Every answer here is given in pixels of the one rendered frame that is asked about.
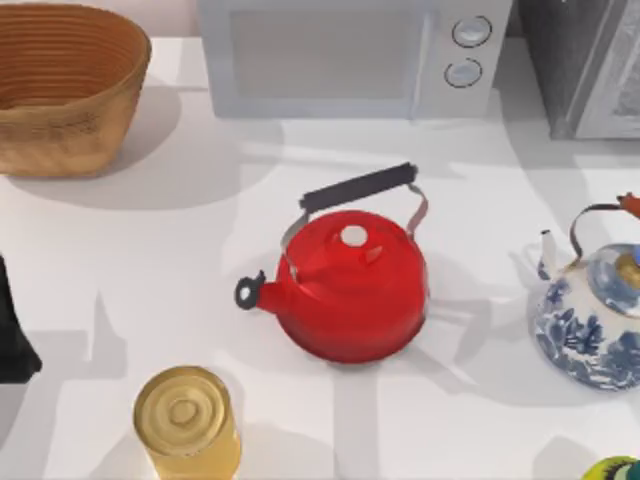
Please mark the green and yellow object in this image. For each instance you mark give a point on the green and yellow object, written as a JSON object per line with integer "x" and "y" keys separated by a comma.
{"x": 615, "y": 470}

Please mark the brown woven basket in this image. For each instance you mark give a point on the brown woven basket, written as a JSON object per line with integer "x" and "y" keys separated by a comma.
{"x": 65, "y": 125}

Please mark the red kettle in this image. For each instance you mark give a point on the red kettle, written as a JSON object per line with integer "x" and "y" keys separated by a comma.
{"x": 350, "y": 290}

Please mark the gold can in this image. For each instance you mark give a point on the gold can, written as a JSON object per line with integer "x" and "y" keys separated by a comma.
{"x": 187, "y": 425}

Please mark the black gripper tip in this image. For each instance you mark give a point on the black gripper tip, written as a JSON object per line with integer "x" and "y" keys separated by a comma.
{"x": 12, "y": 335}

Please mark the round microwave knob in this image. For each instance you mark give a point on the round microwave knob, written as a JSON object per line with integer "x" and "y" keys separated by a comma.
{"x": 471, "y": 30}
{"x": 463, "y": 73}

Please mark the blue and white teapot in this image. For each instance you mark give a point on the blue and white teapot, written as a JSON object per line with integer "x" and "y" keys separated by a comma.
{"x": 595, "y": 315}

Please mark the pale microwave oven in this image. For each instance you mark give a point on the pale microwave oven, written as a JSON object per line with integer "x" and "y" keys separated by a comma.
{"x": 320, "y": 60}

